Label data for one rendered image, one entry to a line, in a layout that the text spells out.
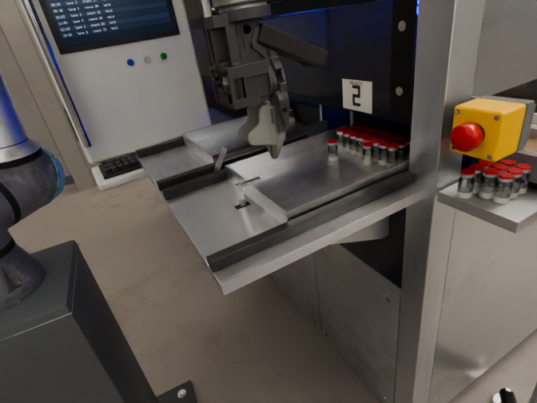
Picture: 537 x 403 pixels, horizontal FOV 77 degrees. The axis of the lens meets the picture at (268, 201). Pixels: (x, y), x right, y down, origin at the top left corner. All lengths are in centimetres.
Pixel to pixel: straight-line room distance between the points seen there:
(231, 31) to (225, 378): 125
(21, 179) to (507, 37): 88
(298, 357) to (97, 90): 123
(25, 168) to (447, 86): 76
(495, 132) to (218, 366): 127
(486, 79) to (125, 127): 113
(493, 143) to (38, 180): 80
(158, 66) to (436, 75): 102
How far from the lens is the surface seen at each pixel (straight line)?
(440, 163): 64
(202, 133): 107
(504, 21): 68
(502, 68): 71
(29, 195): 81
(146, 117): 139
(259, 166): 78
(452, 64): 59
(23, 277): 80
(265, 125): 50
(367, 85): 70
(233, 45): 48
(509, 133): 58
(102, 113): 136
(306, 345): 150
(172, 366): 158
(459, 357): 116
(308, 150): 84
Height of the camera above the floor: 119
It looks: 29 degrees down
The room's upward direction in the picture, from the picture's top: 9 degrees counter-clockwise
